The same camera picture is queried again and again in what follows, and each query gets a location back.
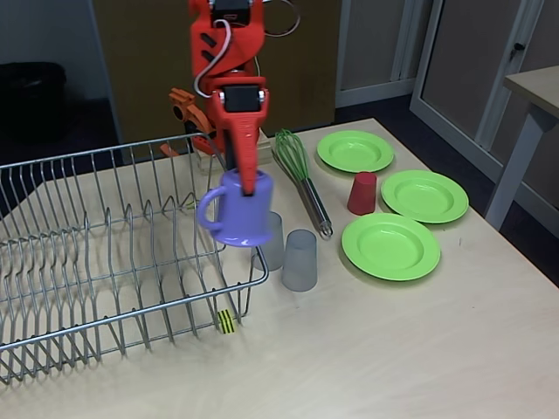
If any purple plastic mug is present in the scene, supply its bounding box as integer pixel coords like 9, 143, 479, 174
196, 168, 275, 248

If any translucent grey plastic cup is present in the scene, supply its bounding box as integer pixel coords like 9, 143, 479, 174
251, 211, 285, 272
280, 230, 319, 292

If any red plastic cup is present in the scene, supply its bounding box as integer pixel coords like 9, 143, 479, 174
347, 171, 377, 216

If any green plastic plate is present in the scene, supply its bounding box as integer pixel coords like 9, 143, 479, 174
316, 129, 396, 175
380, 169, 470, 225
341, 212, 442, 282

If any brown pin board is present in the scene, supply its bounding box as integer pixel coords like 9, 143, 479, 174
91, 0, 342, 145

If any white framed cabinet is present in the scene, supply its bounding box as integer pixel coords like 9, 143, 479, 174
335, 0, 418, 110

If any black waste bin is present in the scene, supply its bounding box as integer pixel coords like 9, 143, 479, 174
0, 61, 67, 141

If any grey sliding door cabinet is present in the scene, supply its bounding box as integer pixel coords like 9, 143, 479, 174
409, 0, 559, 206

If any beige side table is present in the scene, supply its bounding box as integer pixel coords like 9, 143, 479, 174
484, 65, 559, 230

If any white servo cable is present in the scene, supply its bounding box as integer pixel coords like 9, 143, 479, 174
193, 18, 233, 98

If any thin looped servo cable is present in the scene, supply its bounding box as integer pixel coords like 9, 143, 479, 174
261, 0, 303, 38

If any metal wire dish rack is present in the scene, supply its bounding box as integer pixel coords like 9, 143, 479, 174
0, 133, 271, 385

